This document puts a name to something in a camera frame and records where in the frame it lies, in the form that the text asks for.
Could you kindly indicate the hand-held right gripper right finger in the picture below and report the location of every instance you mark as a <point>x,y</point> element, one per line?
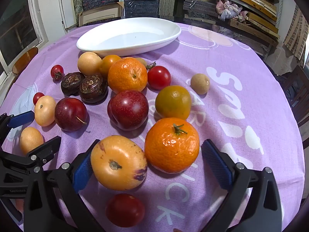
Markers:
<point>217,164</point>

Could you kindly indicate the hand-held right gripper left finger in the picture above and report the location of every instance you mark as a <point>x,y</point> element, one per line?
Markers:
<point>82,171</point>

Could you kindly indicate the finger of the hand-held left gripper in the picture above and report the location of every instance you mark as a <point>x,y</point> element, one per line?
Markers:
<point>21,119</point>
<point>45,149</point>

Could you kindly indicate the small yellow pear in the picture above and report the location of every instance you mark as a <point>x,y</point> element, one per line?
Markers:
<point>89,63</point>
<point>31,140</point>
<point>45,111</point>

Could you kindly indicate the small red cherry tomato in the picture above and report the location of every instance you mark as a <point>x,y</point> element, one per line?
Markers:
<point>57,71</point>
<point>37,97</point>

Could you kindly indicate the dark red plum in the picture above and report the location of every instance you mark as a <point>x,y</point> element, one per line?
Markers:
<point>70,114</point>

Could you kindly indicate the orange mandarin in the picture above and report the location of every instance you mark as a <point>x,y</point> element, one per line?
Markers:
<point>171,147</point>
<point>127,76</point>

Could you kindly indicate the dark brown water chestnut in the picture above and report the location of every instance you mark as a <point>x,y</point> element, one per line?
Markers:
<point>71,83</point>
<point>93,89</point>

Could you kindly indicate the greenish-orange mandarin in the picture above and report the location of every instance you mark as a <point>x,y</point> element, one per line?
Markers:
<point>173,102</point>

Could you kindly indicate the brown longan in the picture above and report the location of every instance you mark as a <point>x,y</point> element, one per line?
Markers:
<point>200,83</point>

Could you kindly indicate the yellow-orange mandarin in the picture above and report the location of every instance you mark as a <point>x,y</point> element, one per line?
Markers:
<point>108,62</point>

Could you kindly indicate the white oval plate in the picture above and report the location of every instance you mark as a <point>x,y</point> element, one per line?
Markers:
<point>130,38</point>

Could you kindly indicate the purple printed tablecloth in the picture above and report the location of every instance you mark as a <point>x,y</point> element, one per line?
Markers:
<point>72,145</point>

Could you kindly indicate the wooden chair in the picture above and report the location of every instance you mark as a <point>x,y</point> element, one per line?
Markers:
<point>24,60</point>

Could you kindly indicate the window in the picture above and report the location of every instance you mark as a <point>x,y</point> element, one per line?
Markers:
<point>14,29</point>

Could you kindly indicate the dark chair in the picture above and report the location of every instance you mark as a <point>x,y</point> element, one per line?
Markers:
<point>293,89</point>

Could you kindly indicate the white board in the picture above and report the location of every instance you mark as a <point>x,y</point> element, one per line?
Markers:
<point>53,4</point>

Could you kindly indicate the green marbled board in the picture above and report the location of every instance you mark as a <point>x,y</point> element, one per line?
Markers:
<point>76,0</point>

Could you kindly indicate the cardboard box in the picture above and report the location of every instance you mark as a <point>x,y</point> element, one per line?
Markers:
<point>101,13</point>

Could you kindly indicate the brick pattern curtain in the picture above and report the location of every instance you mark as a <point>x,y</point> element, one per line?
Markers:
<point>297,33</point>

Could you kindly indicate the bundled floral cloth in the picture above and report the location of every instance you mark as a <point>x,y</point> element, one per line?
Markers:
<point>229,9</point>

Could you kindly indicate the stack of dark flat boxes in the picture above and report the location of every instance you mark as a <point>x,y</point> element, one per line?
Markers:
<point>199,8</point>

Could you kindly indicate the stack of wooden frames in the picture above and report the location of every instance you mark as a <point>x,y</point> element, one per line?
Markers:
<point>256,9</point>

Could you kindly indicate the stack of dark patterned boxes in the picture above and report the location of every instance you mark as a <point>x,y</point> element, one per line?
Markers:
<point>141,4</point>

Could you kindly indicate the grey woven boxes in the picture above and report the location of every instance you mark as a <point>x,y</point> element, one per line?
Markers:
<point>167,6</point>

